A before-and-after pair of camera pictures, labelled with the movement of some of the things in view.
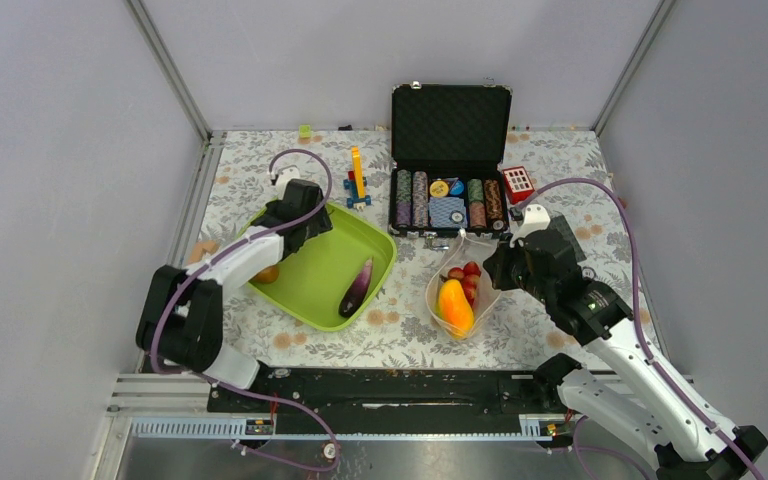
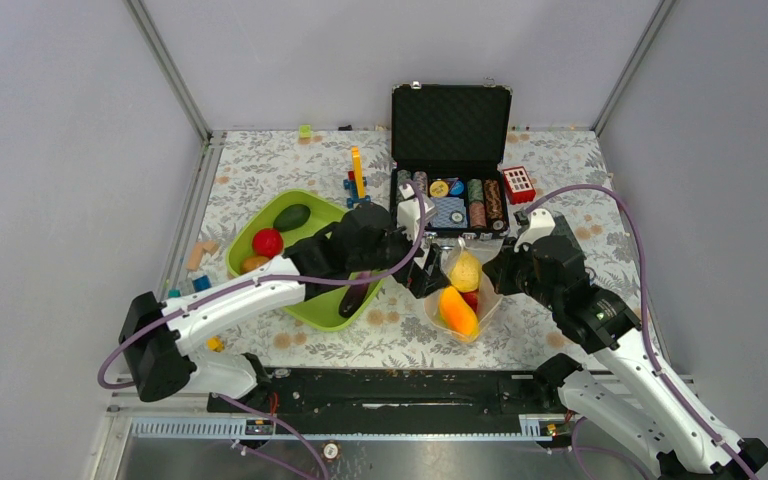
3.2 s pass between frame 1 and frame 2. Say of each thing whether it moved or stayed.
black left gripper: moved
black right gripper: stayed
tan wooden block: stayed
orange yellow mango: stayed
